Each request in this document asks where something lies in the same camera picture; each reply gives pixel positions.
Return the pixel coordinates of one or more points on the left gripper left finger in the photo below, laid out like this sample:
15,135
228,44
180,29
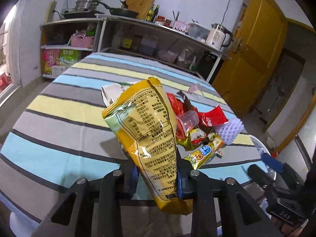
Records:
131,177

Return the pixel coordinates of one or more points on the yellow snack bag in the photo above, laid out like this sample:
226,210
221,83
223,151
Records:
145,124

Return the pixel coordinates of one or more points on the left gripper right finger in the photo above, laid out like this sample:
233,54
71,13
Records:
184,186

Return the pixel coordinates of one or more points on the white electric kettle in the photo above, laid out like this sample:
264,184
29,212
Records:
219,37

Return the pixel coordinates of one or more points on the red snack wrapper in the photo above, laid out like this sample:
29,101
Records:
215,117

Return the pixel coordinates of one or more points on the dark oil bottle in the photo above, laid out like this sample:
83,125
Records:
155,13

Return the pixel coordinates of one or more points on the stainless steel steamer pot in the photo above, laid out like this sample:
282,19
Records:
87,4

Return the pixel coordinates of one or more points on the black frying pan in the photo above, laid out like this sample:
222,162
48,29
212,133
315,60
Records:
120,11

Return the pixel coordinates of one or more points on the yellow wooden door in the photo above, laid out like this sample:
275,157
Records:
244,76

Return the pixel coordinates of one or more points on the clear plastic cup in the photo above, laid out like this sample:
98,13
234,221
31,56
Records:
187,121

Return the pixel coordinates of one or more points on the pink utensil holder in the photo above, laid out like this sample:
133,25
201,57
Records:
181,27

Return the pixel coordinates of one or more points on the wooden side shelf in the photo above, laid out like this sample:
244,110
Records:
56,52

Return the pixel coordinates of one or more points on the yellow cartoon snack wrapper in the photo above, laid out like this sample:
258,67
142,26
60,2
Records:
206,152

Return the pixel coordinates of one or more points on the white torn wrapper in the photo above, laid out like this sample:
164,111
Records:
112,92

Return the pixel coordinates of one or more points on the wooden cutting board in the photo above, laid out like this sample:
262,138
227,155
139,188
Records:
140,6

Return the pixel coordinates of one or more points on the pink plastic wrapper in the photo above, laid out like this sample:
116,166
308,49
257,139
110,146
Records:
196,89

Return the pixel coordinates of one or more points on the pink plastic basket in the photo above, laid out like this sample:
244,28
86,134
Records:
82,41

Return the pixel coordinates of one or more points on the striped tablecloth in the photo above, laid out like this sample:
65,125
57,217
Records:
61,136

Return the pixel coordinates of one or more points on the white metal shelf rack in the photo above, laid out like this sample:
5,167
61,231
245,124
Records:
137,38

